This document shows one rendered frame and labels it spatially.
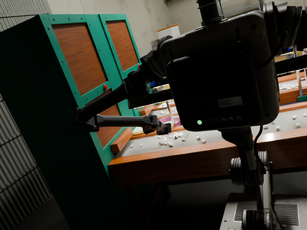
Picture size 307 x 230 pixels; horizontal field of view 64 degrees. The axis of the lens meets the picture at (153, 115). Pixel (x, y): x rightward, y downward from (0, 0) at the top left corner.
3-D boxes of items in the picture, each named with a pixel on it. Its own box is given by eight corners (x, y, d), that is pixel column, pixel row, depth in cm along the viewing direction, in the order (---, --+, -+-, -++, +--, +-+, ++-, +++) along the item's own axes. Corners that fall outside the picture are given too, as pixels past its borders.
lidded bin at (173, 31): (166, 39, 657) (163, 28, 648) (181, 34, 635) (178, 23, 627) (159, 42, 615) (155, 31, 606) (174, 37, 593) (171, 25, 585)
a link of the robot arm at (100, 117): (86, 128, 124) (85, 109, 128) (84, 133, 128) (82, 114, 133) (161, 128, 143) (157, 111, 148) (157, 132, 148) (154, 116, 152)
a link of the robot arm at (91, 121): (68, 127, 119) (67, 109, 124) (89, 133, 130) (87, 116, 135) (141, 87, 100) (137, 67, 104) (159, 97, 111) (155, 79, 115)
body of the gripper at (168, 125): (156, 126, 164) (152, 122, 158) (171, 123, 160) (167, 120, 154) (157, 135, 162) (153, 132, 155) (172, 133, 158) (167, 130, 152)
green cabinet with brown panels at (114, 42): (101, 159, 165) (39, 13, 138) (39, 169, 184) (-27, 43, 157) (153, 97, 286) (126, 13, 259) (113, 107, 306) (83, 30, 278)
